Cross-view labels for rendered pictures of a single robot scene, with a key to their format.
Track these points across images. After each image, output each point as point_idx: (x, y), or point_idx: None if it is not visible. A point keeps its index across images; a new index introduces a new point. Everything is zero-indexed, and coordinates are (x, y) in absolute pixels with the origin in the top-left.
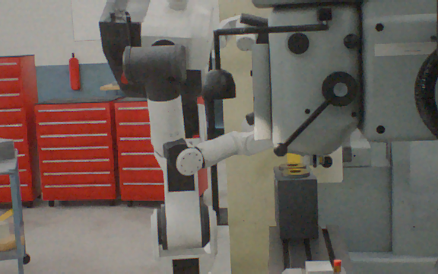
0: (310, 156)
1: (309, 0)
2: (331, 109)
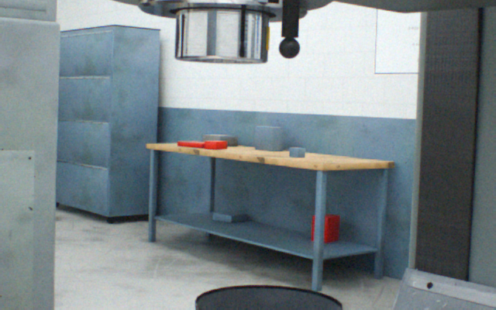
0: (239, 16)
1: None
2: None
